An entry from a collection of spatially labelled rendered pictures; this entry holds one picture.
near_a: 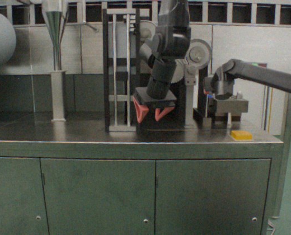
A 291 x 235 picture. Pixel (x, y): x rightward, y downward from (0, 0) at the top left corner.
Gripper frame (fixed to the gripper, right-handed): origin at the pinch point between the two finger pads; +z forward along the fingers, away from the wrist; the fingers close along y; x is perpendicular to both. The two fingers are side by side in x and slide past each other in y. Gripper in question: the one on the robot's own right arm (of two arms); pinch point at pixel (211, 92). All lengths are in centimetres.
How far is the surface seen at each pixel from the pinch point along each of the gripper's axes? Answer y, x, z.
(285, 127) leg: 72, 2, 65
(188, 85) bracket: -10.1, 4.2, 1.9
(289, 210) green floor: 91, -58, 113
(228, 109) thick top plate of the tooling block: 9.7, -5.3, 8.3
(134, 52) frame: -35.4, 14.7, -10.5
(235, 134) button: 6.4, -21.9, -7.0
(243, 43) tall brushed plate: 30, 43, 22
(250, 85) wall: 132, 121, 246
